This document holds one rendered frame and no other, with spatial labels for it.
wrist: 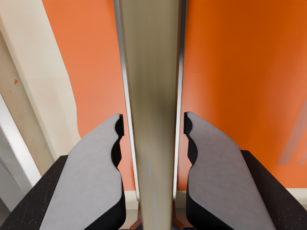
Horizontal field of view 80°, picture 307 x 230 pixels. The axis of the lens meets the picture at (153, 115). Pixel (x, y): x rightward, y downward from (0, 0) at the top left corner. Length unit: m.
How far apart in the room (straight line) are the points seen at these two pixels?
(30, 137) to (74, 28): 0.14
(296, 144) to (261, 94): 0.11
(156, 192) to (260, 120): 0.17
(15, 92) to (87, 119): 0.08
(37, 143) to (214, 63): 0.24
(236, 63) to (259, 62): 0.03
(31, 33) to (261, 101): 0.27
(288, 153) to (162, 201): 0.22
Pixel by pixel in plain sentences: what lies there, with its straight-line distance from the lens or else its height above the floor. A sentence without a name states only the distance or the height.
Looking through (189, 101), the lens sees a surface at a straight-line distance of 0.23.
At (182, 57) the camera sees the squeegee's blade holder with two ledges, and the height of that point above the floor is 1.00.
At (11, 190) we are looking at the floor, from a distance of 2.34.
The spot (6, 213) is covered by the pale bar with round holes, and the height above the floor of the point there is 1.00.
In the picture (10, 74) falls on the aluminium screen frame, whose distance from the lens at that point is 0.25.
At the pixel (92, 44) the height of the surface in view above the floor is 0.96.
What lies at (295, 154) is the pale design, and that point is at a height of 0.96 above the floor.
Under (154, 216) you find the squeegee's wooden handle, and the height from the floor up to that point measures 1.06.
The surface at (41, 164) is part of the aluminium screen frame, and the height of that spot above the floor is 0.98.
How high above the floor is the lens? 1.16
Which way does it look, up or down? 59 degrees down
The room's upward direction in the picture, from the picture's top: 179 degrees clockwise
